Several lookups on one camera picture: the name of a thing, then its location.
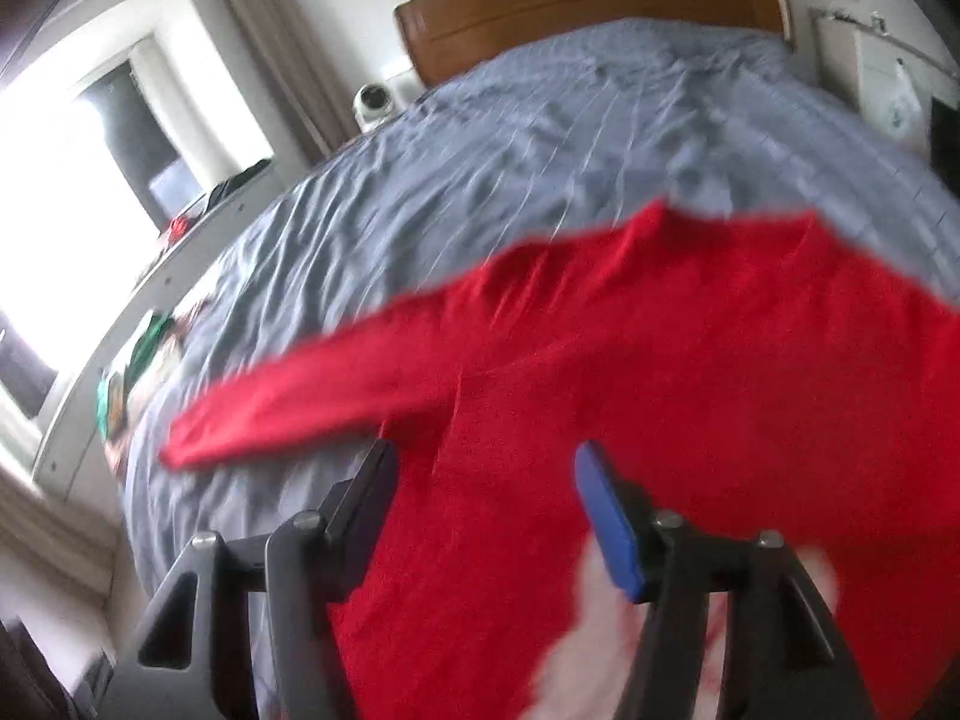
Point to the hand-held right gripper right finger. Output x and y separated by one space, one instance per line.
611 525

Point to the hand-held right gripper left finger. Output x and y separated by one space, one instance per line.
360 525

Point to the red knitted sweater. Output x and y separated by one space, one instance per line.
637 330

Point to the green cloth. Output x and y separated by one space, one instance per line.
154 341

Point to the teal cloth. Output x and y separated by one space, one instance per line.
106 405

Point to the white window bench cabinet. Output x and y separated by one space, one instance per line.
172 270

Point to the small red item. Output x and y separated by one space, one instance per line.
178 229

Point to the black cloth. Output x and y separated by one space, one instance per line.
236 176

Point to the blue checked bed sheet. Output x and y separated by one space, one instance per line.
487 165

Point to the small white fan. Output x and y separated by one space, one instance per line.
373 103

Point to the window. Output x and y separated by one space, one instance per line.
60 202

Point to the beige curtain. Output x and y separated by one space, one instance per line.
285 52

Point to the white plastic bag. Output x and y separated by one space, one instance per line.
900 101

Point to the white desk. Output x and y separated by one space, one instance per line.
847 60

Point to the wooden headboard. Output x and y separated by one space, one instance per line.
585 0

